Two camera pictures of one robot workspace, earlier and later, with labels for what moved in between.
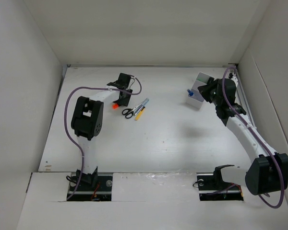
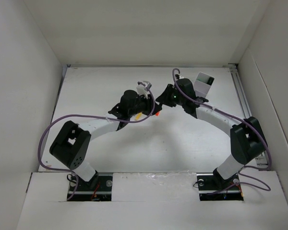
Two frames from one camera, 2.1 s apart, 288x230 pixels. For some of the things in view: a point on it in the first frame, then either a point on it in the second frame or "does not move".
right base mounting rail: [210, 190] does not move
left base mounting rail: [84, 191] does not move
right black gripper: [205, 89] → [164, 98]
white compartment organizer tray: [195, 97] does not move
